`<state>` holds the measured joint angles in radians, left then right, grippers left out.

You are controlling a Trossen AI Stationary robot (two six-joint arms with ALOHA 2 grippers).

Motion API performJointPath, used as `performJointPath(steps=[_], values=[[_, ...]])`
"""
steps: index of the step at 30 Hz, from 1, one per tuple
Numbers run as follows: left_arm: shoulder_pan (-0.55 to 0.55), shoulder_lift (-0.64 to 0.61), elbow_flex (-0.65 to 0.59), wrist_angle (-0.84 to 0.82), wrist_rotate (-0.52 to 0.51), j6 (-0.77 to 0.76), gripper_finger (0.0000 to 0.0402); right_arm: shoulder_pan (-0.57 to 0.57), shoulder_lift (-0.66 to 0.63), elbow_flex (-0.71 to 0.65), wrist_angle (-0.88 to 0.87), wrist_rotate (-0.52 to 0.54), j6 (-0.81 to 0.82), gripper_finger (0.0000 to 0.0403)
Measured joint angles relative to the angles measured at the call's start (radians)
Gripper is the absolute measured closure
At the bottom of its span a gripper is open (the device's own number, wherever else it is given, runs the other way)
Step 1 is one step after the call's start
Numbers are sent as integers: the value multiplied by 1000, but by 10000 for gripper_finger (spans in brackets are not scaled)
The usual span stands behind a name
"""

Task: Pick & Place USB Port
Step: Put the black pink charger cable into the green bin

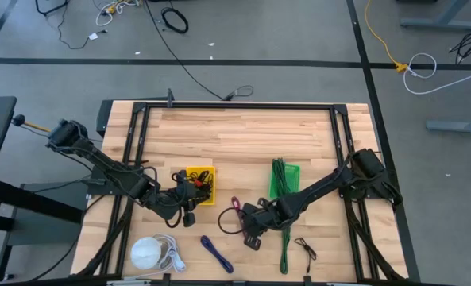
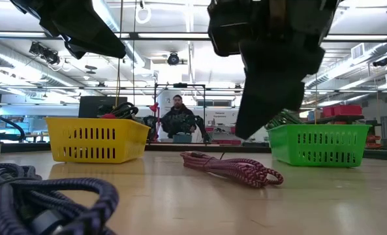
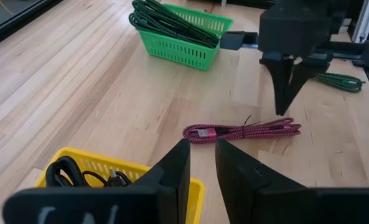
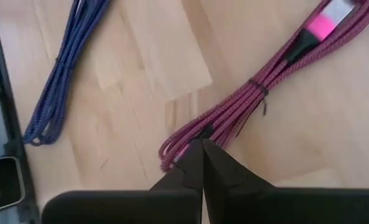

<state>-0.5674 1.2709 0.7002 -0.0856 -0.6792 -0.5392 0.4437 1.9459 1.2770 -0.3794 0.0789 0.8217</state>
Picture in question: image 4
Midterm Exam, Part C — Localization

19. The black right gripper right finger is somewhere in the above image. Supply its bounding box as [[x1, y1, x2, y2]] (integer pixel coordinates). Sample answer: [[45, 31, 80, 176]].
[[203, 138, 277, 192]]

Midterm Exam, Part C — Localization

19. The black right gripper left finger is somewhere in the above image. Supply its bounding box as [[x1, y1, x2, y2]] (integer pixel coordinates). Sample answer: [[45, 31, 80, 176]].
[[149, 138, 204, 192]]

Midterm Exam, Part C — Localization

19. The magenta braided USB cable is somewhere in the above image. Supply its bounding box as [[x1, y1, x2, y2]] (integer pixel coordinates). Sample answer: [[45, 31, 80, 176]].
[[157, 0, 369, 172]]

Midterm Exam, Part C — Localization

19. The purple-blue braided USB cable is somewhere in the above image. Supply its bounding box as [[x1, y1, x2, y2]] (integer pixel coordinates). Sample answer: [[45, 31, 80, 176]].
[[22, 0, 110, 147]]

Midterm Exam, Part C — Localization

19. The black box with silver rim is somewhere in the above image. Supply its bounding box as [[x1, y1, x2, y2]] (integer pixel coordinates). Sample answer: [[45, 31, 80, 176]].
[[0, 156, 26, 216]]

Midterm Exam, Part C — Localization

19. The black aluminium table frame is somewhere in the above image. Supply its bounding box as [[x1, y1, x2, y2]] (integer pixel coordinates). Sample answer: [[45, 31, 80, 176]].
[[0, 0, 42, 224]]

